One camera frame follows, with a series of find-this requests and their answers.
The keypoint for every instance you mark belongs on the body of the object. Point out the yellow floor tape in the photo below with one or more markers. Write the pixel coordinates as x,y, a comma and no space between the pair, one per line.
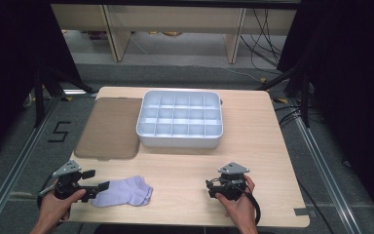
66,98
280,100

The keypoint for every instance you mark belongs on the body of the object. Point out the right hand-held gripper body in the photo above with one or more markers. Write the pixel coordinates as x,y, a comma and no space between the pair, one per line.
231,185

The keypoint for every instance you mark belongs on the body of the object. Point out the person's left hand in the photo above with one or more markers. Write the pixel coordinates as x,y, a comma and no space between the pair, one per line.
56,208

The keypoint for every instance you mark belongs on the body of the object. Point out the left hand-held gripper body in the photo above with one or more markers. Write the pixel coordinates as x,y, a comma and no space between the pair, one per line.
67,182

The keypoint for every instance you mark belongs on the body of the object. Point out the black tripod stand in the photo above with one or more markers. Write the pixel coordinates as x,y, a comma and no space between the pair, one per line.
45,87
300,94

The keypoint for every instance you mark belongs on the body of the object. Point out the person's right hand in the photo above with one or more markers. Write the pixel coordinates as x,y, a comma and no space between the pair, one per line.
240,208

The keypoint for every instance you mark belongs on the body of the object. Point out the light purple sock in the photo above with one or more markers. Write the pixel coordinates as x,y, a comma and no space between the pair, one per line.
123,192

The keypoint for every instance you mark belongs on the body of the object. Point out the black curtain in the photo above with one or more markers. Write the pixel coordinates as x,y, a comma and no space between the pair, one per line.
9,65
354,81

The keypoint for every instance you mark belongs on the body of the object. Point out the white divided storage box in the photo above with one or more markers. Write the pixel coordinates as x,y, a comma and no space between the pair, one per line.
180,118

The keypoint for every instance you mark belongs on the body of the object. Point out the aluminium floor rail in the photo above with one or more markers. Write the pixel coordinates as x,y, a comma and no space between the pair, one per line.
324,175
16,169

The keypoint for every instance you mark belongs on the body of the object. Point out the grey tape strip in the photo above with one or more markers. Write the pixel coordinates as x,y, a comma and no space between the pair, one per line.
302,212

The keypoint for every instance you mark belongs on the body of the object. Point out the beige wooden desk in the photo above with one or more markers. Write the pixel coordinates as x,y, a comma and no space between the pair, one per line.
175,19

